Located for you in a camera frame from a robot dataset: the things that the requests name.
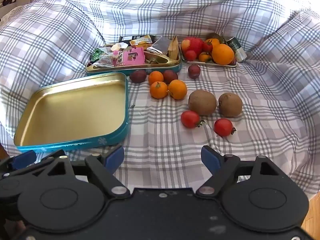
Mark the yellow and white pastry packet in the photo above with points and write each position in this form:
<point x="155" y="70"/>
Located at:
<point x="141" y="40"/>

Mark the green wrapped candy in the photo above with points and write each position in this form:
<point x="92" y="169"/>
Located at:
<point x="97" y="52"/>
<point x="93" y="58"/>

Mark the clear walnut snack packet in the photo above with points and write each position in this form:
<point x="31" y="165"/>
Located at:
<point x="106" y="60"/>

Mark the pink snack packet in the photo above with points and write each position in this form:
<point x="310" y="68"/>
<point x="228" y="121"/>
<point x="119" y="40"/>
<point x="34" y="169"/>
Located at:
<point x="130" y="56"/>

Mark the dark purple passion fruit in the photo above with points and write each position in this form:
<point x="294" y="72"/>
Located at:
<point x="137" y="76"/>

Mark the dark patterned cloth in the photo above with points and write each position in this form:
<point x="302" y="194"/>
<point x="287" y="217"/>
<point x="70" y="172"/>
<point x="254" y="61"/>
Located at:
<point x="8" y="0"/>

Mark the large orange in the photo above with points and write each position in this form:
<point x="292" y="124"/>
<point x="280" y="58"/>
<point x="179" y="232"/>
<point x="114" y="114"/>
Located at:
<point x="222" y="54"/>

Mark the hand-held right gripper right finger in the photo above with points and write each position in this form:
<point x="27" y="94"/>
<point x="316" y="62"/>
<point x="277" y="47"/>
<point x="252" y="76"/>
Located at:
<point x="211" y="160"/>

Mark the teal tin of snacks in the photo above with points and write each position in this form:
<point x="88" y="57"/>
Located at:
<point x="112" y="71"/>

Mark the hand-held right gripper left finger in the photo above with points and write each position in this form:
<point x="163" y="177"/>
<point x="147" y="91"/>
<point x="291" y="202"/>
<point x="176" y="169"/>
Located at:
<point x="115" y="158"/>

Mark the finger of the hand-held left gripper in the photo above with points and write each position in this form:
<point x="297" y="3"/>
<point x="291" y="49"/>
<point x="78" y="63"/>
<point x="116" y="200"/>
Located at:
<point x="23" y="160"/>

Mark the red and yellow apple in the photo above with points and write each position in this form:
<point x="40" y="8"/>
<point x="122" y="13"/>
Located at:
<point x="193" y="44"/>

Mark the grey plaid blanket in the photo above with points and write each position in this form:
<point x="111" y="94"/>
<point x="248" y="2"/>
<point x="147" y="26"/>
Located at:
<point x="160" y="10"/>

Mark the dark red plum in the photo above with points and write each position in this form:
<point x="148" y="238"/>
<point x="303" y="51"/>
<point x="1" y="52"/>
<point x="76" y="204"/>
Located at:
<point x="194" y="71"/>
<point x="170" y="76"/>

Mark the brown paper packet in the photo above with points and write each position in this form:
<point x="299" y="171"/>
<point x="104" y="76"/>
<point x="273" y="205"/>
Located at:
<point x="174" y="47"/>

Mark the teal and gold tin lid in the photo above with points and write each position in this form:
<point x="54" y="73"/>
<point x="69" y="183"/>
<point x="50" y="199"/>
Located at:
<point x="70" y="110"/>

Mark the silver foil packet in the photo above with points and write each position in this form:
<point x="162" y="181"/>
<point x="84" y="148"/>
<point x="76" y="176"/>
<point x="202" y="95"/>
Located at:
<point x="161" y="45"/>

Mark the white rectangular tray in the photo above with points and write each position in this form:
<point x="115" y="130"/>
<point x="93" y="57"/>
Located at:
<point x="212" y="64"/>

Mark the brown kiwi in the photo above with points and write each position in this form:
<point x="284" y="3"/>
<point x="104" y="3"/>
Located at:
<point x="230" y="104"/>
<point x="202" y="102"/>
<point x="213" y="35"/>

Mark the cream pastry in white wrapper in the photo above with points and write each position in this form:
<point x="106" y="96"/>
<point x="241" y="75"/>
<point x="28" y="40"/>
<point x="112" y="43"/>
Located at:
<point x="116" y="47"/>

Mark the red cherry tomato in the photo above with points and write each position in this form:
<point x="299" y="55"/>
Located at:
<point x="190" y="55"/>
<point x="223" y="127"/>
<point x="207" y="47"/>
<point x="190" y="119"/>

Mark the black snack packet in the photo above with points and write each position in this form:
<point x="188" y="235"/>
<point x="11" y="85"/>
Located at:
<point x="124" y="39"/>

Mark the small tangerine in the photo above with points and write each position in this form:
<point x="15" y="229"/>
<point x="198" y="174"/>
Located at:
<point x="177" y="89"/>
<point x="205" y="57"/>
<point x="155" y="77"/>
<point x="212" y="41"/>
<point x="158" y="90"/>

